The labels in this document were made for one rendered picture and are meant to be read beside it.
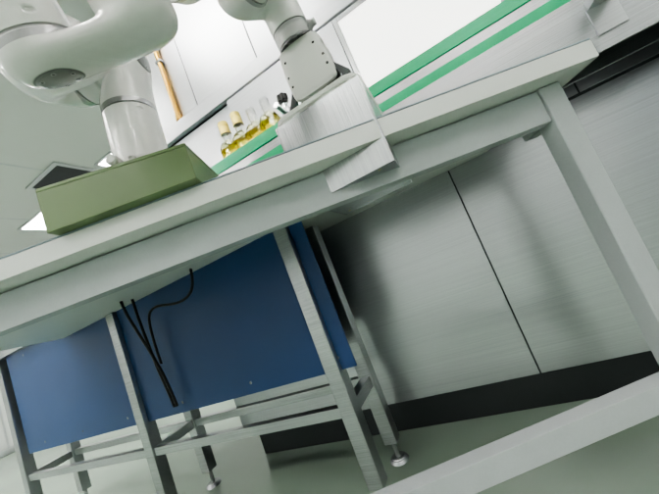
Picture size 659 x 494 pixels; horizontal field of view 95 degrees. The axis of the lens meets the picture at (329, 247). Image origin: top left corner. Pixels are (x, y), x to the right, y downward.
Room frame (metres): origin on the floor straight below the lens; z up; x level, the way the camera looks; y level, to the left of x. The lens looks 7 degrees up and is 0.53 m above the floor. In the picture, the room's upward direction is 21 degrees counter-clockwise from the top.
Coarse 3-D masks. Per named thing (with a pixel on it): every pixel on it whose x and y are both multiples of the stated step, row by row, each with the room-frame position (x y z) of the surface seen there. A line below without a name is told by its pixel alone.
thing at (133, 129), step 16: (112, 112) 0.50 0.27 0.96; (128, 112) 0.50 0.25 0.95; (144, 112) 0.52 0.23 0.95; (112, 128) 0.50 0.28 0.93; (128, 128) 0.50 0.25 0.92; (144, 128) 0.51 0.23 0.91; (160, 128) 0.54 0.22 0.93; (112, 144) 0.50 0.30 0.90; (128, 144) 0.50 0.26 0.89; (144, 144) 0.51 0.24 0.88; (160, 144) 0.53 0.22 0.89; (112, 160) 0.45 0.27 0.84
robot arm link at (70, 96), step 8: (72, 24) 0.39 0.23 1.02; (104, 72) 0.47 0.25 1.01; (80, 80) 0.45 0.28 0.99; (88, 80) 0.46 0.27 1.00; (96, 80) 0.47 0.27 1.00; (24, 88) 0.43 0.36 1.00; (32, 88) 0.44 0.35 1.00; (64, 88) 0.45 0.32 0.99; (72, 88) 0.46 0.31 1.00; (32, 96) 0.45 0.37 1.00; (40, 96) 0.46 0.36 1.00; (48, 96) 0.46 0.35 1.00; (56, 96) 0.47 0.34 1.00; (64, 96) 0.50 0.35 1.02; (72, 96) 0.52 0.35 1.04; (80, 96) 0.53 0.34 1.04; (64, 104) 0.51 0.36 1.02; (72, 104) 0.53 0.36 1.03; (80, 104) 0.54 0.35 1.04; (88, 104) 0.55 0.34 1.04; (96, 104) 0.56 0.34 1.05
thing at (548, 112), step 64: (448, 128) 0.51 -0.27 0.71; (512, 128) 0.51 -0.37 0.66; (576, 128) 0.51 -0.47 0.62; (320, 192) 0.50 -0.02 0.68; (576, 192) 0.54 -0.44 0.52; (128, 256) 0.49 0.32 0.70; (192, 256) 0.49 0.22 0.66; (640, 256) 0.51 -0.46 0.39; (0, 320) 0.48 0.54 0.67; (640, 320) 0.54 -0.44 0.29; (640, 384) 0.53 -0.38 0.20; (512, 448) 0.50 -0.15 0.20; (576, 448) 0.51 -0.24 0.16
